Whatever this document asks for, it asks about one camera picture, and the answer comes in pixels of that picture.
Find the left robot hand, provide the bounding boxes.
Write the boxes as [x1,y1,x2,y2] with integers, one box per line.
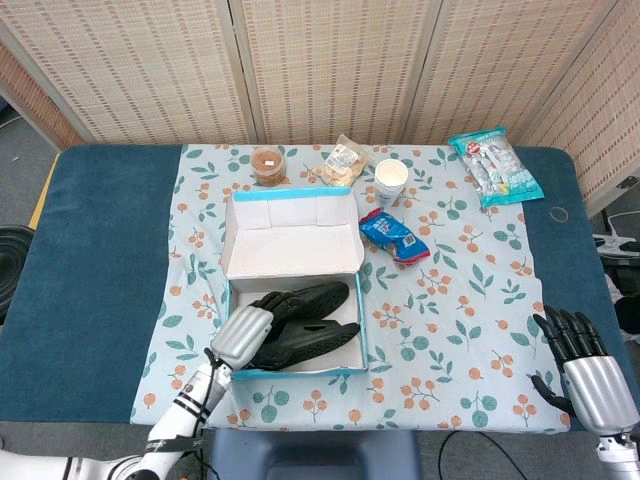
[209,291,302,374]

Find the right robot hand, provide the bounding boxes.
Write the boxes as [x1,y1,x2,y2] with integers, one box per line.
[529,304,637,439]

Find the black slipper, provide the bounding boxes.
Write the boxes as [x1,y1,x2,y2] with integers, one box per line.
[244,281,351,324]
[248,322,361,372]

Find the blue shoe box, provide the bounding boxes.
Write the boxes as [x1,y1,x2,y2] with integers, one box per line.
[223,185,370,382]

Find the black bag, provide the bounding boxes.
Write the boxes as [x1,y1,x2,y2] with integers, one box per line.
[603,254,640,332]

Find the blue-grey robot torso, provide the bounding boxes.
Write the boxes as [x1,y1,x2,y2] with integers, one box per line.
[206,428,422,480]

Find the white office chair base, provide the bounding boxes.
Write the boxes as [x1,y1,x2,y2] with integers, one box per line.
[592,209,640,261]

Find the dark blue table cover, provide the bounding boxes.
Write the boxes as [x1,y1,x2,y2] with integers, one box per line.
[0,143,640,436]

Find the clear jar of brown snacks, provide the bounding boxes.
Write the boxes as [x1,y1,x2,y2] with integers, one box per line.
[250,145,287,188]

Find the floral tablecloth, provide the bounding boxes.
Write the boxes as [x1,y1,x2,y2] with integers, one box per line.
[129,143,572,434]

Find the blue snack bag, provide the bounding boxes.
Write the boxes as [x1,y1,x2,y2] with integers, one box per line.
[358,207,431,266]

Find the clear bag of crackers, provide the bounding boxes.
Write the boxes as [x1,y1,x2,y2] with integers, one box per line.
[315,133,371,189]

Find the white paper cup stack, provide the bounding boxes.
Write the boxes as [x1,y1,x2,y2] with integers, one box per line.
[374,158,410,207]

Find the black ribbed round bin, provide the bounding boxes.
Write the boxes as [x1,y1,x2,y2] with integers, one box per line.
[0,224,32,326]

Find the teal packet of silver sachets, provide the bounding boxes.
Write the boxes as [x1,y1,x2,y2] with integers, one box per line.
[447,126,545,210]

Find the woven bamboo screen panel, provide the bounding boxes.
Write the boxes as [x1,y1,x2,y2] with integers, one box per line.
[0,39,86,151]
[402,0,626,146]
[0,0,259,147]
[514,0,640,216]
[229,0,444,146]

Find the black floor cable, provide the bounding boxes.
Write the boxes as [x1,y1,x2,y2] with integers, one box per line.
[437,429,506,480]

